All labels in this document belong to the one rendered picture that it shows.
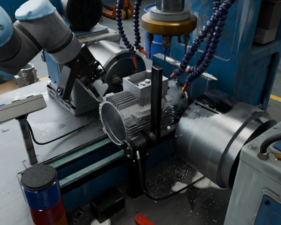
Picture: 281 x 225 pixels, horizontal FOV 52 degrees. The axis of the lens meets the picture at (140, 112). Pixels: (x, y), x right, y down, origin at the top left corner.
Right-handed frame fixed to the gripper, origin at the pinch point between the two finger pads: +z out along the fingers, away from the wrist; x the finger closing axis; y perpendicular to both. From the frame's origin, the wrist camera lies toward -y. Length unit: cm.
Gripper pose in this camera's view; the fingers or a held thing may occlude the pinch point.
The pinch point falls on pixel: (98, 100)
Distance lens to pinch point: 98.1
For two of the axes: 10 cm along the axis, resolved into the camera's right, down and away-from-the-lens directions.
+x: -6.2, -4.2, 6.6
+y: 6.8, -7.1, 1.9
